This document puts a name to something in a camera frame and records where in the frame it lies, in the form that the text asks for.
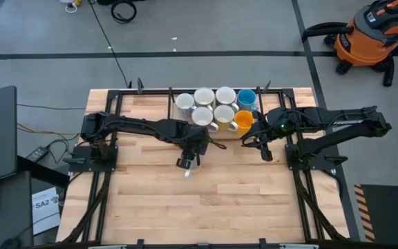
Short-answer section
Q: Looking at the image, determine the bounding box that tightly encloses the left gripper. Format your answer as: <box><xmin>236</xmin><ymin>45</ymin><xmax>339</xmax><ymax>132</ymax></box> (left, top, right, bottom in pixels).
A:
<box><xmin>176</xmin><ymin>121</ymin><xmax>209</xmax><ymax>169</ymax></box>

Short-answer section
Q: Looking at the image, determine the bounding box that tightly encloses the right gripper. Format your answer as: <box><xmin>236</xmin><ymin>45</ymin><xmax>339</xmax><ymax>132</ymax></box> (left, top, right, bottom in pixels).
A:
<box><xmin>256</xmin><ymin>107</ymin><xmax>295</xmax><ymax>163</ymax></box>

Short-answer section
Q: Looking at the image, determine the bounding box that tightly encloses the yellow faceted mug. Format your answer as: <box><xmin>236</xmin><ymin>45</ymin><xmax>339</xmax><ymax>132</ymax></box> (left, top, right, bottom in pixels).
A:
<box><xmin>234</xmin><ymin>109</ymin><xmax>256</xmax><ymax>136</ymax></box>

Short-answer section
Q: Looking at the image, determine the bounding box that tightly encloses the olive yellow mug white handle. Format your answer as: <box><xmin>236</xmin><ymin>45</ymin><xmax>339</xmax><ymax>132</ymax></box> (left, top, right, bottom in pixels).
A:
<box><xmin>214</xmin><ymin>104</ymin><xmax>238</xmax><ymax>133</ymax></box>

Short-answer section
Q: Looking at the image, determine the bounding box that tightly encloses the light blue mug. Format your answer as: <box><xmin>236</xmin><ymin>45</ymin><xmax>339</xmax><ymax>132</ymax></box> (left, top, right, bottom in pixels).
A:
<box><xmin>236</xmin><ymin>89</ymin><xmax>259</xmax><ymax>112</ymax></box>

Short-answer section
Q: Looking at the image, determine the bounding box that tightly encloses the white mug blue floral pattern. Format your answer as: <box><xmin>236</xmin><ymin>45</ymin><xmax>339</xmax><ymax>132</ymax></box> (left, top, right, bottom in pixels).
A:
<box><xmin>175</xmin><ymin>92</ymin><xmax>196</xmax><ymax>120</ymax></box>

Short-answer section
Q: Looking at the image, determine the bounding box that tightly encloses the light green mug white handle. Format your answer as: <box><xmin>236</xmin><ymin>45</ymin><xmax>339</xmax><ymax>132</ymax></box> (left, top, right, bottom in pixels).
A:
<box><xmin>193</xmin><ymin>86</ymin><xmax>216</xmax><ymax>109</ymax></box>

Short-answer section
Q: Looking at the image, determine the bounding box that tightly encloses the dark green mug white handle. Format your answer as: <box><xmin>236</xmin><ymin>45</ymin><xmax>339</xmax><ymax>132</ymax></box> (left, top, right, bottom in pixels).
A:
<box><xmin>214</xmin><ymin>86</ymin><xmax>240</xmax><ymax>112</ymax></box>

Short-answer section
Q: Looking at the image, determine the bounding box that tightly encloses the black yellow striped mat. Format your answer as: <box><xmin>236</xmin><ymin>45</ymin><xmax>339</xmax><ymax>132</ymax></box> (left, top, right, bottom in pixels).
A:
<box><xmin>353</xmin><ymin>183</ymin><xmax>398</xmax><ymax>243</ymax></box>

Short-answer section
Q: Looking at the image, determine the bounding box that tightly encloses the orange shop vacuum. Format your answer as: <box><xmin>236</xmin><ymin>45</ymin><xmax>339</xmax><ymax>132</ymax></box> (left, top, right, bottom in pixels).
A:
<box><xmin>323</xmin><ymin>0</ymin><xmax>398</xmax><ymax>75</ymax></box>

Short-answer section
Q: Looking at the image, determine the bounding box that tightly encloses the black power adapter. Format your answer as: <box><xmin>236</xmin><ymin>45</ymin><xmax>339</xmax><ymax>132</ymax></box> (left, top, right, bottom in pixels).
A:
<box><xmin>25</xmin><ymin>146</ymin><xmax>50</xmax><ymax>163</ymax></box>

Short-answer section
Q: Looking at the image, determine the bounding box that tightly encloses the white printed paper sheet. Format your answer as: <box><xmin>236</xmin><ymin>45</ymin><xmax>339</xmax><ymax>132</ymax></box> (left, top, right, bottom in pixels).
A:
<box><xmin>31</xmin><ymin>186</ymin><xmax>61</xmax><ymax>237</ymax></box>

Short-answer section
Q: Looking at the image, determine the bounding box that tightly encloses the black computer mouse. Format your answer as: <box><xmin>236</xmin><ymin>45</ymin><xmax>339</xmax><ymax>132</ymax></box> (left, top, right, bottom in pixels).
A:
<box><xmin>0</xmin><ymin>237</ymin><xmax>23</xmax><ymax>249</ymax></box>

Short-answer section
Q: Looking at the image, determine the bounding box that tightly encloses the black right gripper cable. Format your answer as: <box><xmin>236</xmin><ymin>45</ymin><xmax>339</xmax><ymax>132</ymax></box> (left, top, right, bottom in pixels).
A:
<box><xmin>240</xmin><ymin>128</ymin><xmax>267</xmax><ymax>149</ymax></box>

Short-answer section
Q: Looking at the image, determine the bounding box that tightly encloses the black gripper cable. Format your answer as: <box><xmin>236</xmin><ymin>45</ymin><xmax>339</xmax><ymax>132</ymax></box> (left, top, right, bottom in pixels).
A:
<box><xmin>205</xmin><ymin>136</ymin><xmax>228</xmax><ymax>151</ymax></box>
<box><xmin>240</xmin><ymin>128</ymin><xmax>267</xmax><ymax>149</ymax></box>

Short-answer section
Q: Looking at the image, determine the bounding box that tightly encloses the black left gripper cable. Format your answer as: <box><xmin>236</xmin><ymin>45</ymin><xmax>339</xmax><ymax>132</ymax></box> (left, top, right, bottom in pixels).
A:
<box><xmin>205</xmin><ymin>136</ymin><xmax>228</xmax><ymax>151</ymax></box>

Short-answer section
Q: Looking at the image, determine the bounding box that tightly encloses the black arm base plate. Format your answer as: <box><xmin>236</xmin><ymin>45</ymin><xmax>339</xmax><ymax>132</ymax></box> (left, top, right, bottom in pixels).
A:
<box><xmin>68</xmin><ymin>144</ymin><xmax>119</xmax><ymax>173</ymax></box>
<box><xmin>285</xmin><ymin>142</ymin><xmax>339</xmax><ymax>172</ymax></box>

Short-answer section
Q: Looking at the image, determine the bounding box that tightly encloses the black frame wooden shelf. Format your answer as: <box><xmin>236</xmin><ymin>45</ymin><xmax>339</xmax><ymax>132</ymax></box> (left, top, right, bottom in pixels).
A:
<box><xmin>166</xmin><ymin>86</ymin><xmax>266</xmax><ymax>141</ymax></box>

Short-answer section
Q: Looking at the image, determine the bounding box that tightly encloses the black aluminium table frame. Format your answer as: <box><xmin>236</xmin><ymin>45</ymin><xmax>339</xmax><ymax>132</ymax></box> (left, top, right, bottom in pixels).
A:
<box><xmin>55</xmin><ymin>78</ymin><xmax>350</xmax><ymax>249</ymax></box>

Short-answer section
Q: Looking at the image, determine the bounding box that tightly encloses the black vacuum hose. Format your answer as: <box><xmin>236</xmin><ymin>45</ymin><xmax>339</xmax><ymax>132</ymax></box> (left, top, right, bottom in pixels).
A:
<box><xmin>301</xmin><ymin>21</ymin><xmax>354</xmax><ymax>43</ymax></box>

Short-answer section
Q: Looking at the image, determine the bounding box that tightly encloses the black floor cable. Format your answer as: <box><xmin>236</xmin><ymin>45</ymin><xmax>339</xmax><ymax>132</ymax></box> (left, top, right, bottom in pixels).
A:
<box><xmin>88</xmin><ymin>0</ymin><xmax>133</xmax><ymax>89</ymax></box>

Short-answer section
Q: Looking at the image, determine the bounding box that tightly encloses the yellow floor cable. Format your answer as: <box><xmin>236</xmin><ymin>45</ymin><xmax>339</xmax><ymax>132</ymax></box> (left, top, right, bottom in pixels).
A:
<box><xmin>17</xmin><ymin>122</ymin><xmax>81</xmax><ymax>137</ymax></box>

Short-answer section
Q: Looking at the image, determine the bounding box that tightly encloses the grey floor cable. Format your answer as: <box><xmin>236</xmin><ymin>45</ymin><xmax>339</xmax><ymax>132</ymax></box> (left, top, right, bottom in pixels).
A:
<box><xmin>17</xmin><ymin>102</ymin><xmax>88</xmax><ymax>111</ymax></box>

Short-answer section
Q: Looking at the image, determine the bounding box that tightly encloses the black coiled cable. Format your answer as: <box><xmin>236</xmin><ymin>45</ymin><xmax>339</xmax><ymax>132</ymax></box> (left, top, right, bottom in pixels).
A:
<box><xmin>111</xmin><ymin>0</ymin><xmax>138</xmax><ymax>24</ymax></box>

